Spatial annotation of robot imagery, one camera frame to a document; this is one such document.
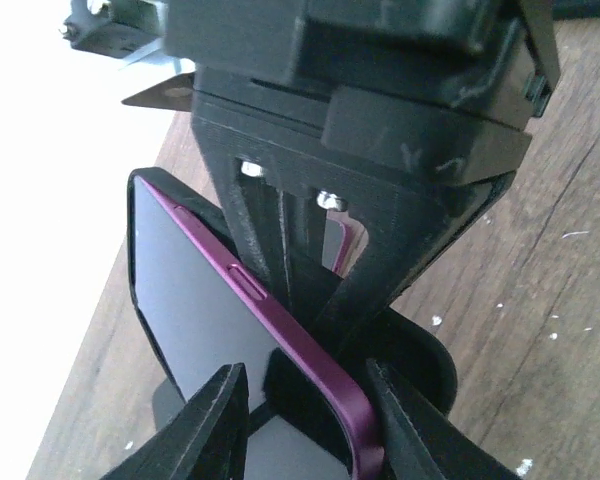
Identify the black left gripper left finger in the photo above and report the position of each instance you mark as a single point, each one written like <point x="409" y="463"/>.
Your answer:
<point x="206" y="440"/>

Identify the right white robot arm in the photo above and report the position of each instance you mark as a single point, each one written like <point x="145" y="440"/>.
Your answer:
<point x="120" y="29"/>

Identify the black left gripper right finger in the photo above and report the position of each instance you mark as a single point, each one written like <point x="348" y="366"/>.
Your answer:
<point x="420" y="442"/>

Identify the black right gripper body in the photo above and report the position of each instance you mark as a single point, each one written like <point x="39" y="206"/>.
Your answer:
<point x="442" y="90"/>

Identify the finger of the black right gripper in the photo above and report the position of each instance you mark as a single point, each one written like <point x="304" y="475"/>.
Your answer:
<point x="410" y="223"/>
<point x="237" y="165"/>

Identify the phone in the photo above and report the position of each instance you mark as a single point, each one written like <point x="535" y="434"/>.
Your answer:
<point x="308" y="417"/>

